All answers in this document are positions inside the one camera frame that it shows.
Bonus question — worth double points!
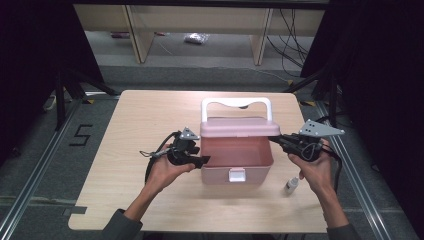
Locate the person's right hand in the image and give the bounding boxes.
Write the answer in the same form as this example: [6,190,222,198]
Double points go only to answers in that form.
[287,139,333,195]

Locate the coiled white cable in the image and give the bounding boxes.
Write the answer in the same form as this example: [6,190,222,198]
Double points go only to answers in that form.
[42,94,58,112]

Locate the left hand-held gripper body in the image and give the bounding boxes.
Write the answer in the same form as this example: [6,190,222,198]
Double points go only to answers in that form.
[166,126,201,165]

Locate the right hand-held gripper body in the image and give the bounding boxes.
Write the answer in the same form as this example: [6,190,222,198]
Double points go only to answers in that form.
[282,119,346,163]

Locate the black tape strip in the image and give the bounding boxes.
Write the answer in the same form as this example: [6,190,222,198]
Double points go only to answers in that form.
[62,205,88,217]

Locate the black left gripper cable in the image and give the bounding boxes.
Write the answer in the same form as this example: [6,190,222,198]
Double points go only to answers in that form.
[139,130,182,185]

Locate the person's left hand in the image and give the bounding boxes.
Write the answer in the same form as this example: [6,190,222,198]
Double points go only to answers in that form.
[145,143,196,195]

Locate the aluminium floor rail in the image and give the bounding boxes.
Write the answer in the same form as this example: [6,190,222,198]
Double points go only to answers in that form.
[316,99,392,240]
[0,98,83,240]

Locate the black floor cables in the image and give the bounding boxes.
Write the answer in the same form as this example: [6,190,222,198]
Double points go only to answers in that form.
[266,8,310,70]

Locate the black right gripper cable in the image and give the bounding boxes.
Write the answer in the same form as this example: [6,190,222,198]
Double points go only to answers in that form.
[321,145,343,195]

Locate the light wooden desk frame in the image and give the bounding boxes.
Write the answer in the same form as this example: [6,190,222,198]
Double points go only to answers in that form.
[73,3,326,67]

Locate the pink storage box white handle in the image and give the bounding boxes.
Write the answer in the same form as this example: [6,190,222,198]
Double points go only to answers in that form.
[199,96,282,186]

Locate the small white bottle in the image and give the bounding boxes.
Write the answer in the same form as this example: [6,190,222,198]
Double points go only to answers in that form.
[283,176,300,195]

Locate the clear plastic bag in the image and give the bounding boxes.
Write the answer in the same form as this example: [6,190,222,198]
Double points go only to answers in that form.
[183,32,210,46]

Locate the black curtain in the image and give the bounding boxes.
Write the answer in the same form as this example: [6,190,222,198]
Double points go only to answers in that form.
[299,0,424,240]
[0,0,105,166]

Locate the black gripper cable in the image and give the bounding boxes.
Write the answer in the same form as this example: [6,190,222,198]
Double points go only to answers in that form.
[139,130,182,185]
[321,145,343,195]

